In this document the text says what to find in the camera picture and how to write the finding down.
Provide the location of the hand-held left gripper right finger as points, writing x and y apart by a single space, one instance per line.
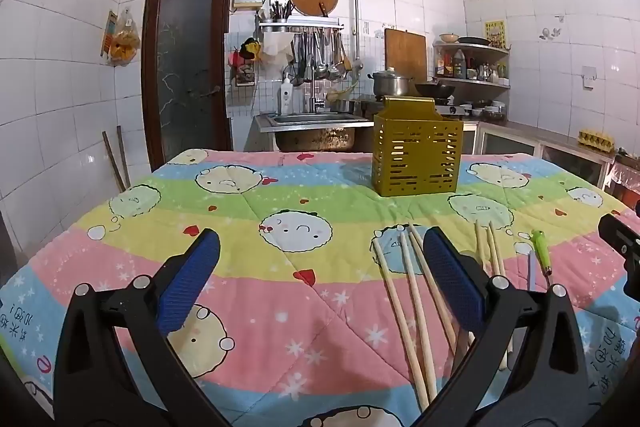
455 287

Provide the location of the black wok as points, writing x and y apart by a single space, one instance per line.
435 89

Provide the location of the metal wall rack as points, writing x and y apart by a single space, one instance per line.
300 24

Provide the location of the yellow wall poster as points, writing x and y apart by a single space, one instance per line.
495 34

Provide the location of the kitchen counter cabinet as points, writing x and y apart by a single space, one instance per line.
550 147

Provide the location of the row of hanging ladles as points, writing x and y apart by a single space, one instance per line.
320 57

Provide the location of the colourful cartoon printed blanket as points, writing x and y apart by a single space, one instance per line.
260 302

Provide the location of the yellow perforated utensil holder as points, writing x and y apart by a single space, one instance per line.
415 157

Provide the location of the wooden stick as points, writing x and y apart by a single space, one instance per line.
123 157
114 162

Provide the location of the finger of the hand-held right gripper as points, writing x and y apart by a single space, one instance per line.
617 234

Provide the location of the white plastic spoon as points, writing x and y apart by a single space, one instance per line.
531 272

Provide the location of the stainless steel sink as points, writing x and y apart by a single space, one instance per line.
310 134

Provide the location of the metal corner shelf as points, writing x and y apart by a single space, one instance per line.
475 82

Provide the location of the gas stove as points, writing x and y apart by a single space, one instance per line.
452 110

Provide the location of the brown door with frosted glass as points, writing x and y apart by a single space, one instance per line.
185 67

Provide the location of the plastic bag of oranges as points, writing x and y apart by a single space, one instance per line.
122 42

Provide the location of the stainless steel pot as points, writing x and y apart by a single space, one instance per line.
390 83

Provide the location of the yellow egg carton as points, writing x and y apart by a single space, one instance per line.
595 140

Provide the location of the metal faucet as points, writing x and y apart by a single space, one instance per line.
314 99

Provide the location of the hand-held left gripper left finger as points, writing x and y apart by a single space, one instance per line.
185 287

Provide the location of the rectangular wooden cutting board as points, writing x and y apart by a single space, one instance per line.
405 54

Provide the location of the white hanging plastic bag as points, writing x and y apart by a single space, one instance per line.
276 44

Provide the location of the white soap bottle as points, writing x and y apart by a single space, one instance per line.
285 99

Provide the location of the white controller box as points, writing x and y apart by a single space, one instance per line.
247 0

